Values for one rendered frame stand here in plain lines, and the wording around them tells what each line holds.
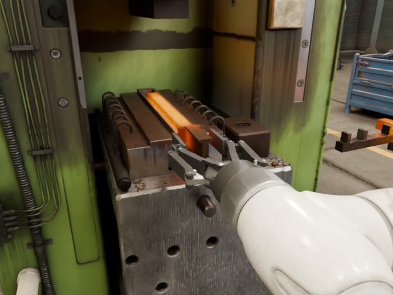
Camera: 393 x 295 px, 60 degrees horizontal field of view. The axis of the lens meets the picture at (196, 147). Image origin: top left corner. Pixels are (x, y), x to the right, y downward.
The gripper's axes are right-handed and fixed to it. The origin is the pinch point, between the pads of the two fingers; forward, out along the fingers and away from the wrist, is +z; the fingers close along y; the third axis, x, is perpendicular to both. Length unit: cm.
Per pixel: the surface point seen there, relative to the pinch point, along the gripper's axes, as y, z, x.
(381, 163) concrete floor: 217, 138, -100
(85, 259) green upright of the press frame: -23.6, 19.5, -36.7
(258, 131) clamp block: 16.2, 5.6, -1.7
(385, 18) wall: 687, 599, -3
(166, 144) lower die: -4.7, 5.1, -1.6
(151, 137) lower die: -7.1, 7.3, -0.6
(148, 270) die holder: -10.9, -0.8, -26.5
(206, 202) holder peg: 0.7, -3.4, -11.3
